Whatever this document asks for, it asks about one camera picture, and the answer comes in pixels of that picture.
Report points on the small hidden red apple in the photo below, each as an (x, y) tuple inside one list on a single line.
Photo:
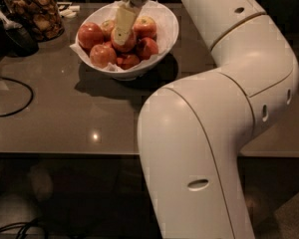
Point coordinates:
[(109, 44)]

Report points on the white ceramic bowl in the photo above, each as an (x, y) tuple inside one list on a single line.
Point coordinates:
[(144, 68)]

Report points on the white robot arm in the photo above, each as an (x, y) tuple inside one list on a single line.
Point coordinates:
[(191, 130)]

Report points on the small white items behind bowl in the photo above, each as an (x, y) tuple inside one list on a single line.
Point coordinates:
[(69, 11)]

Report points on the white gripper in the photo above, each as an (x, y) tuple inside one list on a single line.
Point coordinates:
[(125, 18)]

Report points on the glass jar of dried chips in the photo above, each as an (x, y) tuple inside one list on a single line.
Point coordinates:
[(41, 17)]

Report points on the black appliance with silver handle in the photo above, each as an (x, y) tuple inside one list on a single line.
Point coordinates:
[(19, 41)]

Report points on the right dark red apple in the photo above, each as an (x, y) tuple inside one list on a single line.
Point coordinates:
[(146, 47)]

